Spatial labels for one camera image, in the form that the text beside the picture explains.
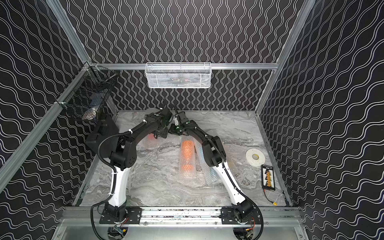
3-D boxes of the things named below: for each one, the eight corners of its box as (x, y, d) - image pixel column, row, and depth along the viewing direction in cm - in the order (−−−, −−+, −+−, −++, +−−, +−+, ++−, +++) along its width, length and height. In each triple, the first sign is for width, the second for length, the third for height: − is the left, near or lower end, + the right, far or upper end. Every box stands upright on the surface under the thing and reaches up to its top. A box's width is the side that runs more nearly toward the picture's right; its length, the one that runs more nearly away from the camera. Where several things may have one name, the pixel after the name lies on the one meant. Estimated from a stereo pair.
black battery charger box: (261, 188, 85) (263, 186, 84) (260, 165, 94) (262, 163, 92) (273, 191, 84) (275, 189, 83) (271, 167, 93) (273, 166, 91)
